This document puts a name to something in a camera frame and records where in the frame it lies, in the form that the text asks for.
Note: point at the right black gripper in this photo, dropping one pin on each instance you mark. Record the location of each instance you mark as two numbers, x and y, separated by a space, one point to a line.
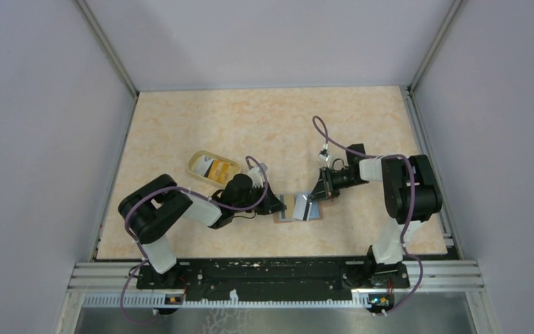
324 188

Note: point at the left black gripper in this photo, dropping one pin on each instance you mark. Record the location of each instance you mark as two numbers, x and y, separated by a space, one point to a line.
270 202

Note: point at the brown leather card holder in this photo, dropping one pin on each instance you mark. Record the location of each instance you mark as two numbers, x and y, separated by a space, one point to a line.
317 213

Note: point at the beige oval card tray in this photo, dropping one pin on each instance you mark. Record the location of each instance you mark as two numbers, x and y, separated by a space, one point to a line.
199 163

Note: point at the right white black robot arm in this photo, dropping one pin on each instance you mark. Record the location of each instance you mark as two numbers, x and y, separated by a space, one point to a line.
411 197

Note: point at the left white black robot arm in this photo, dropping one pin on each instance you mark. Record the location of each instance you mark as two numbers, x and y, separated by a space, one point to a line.
153 209

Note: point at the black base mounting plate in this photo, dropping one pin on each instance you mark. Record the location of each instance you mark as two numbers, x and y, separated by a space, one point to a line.
277 279

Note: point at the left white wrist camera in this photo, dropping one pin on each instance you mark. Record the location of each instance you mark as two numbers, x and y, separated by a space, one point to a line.
258 175

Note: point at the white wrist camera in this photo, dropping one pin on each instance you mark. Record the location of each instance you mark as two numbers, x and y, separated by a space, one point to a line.
258 175
324 154

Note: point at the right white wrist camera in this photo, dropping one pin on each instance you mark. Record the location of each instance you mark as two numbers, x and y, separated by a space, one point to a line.
324 154

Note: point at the right aluminium corner post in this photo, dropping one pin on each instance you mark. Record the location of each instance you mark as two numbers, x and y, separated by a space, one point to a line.
437 43

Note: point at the aluminium corner post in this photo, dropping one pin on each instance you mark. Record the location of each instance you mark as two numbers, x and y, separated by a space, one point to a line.
104 42
437 43

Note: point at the white slotted cable duct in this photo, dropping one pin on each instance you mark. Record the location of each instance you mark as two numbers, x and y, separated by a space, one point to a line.
160 300

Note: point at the aluminium frame rail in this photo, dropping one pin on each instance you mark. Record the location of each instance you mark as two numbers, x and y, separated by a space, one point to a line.
438 276

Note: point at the left aluminium corner post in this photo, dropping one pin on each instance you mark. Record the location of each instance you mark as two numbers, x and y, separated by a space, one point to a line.
104 42

